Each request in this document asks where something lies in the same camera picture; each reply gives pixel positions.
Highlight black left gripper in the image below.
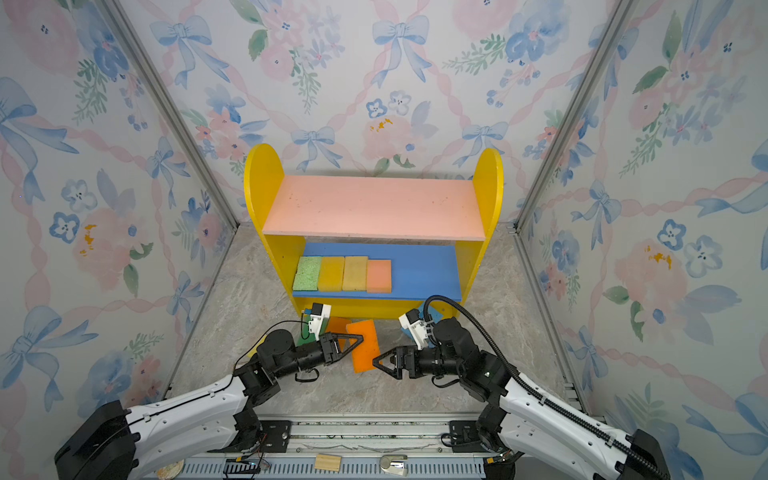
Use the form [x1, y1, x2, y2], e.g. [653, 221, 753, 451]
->
[274, 333, 362, 383]

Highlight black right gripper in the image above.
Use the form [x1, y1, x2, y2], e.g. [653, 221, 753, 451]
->
[375, 345, 467, 384]

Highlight orange sponge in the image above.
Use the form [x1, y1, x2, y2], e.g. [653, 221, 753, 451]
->
[325, 317, 351, 334]
[346, 320, 380, 374]

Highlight pink salmon sponge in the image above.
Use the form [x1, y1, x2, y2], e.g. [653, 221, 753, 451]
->
[366, 259, 392, 294]

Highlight pale yellow sponge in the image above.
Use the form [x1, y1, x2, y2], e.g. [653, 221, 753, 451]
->
[342, 256, 369, 292]

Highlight bright yellow sponge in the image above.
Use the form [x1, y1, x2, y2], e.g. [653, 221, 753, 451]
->
[317, 257, 345, 292]

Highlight light green sponge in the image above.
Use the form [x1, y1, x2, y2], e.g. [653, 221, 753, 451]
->
[292, 256, 322, 291]

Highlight blue sponge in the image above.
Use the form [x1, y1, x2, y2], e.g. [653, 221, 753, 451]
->
[427, 305, 443, 323]

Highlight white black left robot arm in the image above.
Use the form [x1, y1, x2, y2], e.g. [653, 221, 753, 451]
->
[54, 329, 364, 479]

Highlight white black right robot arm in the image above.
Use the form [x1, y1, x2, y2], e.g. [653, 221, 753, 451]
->
[373, 318, 670, 479]

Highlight yellow pink blue wooden shelf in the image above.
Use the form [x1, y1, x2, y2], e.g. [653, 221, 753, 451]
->
[244, 144, 504, 319]

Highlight dark green sponge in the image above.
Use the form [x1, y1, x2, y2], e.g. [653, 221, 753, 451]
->
[296, 325, 315, 346]

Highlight small wooden block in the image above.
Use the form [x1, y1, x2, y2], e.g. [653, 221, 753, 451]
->
[314, 454, 342, 473]

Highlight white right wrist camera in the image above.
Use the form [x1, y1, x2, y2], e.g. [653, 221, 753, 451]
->
[399, 309, 435, 350]

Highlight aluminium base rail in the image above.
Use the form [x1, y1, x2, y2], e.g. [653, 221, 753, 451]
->
[104, 413, 577, 480]

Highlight black corrugated cable conduit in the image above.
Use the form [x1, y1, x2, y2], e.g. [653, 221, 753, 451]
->
[422, 295, 667, 480]

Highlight aluminium corner post right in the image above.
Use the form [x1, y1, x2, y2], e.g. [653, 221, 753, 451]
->
[514, 0, 636, 234]

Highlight aluminium corner post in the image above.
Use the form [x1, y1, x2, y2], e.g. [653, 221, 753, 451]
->
[514, 0, 636, 234]
[96, 0, 239, 230]

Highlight aluminium corner post left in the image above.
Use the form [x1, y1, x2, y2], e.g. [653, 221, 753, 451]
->
[96, 0, 239, 230]

